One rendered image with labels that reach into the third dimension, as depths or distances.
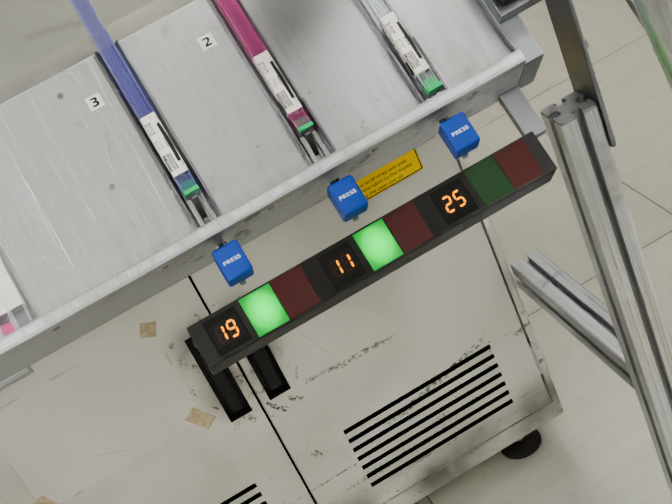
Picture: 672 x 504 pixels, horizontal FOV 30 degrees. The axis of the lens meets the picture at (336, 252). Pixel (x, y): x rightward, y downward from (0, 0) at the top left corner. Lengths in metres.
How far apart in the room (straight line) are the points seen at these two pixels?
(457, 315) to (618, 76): 1.09
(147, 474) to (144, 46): 0.59
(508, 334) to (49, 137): 0.73
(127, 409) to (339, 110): 0.53
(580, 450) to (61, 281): 0.90
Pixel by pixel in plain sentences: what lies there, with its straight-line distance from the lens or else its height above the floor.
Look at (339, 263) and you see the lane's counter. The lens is 1.05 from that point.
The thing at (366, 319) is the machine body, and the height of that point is 0.36.
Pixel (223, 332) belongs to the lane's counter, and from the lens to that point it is 1.04.
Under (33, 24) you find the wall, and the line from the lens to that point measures 2.99.
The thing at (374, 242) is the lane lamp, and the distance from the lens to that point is 1.05.
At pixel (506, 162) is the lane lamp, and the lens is 1.08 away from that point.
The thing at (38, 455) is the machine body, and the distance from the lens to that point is 1.48.
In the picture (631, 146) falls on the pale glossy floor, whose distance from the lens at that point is 2.32.
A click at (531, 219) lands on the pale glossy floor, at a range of 2.21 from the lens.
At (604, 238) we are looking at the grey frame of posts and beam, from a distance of 1.22.
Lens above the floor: 1.20
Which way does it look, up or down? 31 degrees down
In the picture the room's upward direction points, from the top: 25 degrees counter-clockwise
